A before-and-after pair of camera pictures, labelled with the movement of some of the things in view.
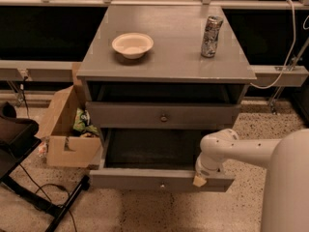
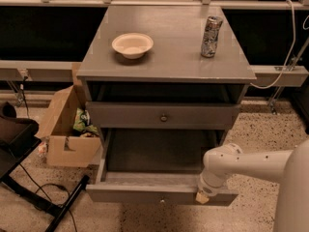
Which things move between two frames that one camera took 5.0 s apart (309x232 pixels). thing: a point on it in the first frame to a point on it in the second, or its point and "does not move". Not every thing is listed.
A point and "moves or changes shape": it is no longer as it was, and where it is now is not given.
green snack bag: [82, 122] does not move
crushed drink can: [210, 36] does not move
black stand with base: [17, 137] does not move
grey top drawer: [161, 115] does not move
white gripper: [204, 171] to [206, 188]
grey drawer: [151, 159] moves or changes shape
